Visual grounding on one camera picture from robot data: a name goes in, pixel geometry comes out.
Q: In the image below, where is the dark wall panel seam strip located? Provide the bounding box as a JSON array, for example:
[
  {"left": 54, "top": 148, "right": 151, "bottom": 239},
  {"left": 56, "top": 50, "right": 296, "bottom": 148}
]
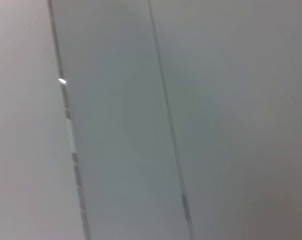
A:
[{"left": 47, "top": 0, "right": 91, "bottom": 240}]

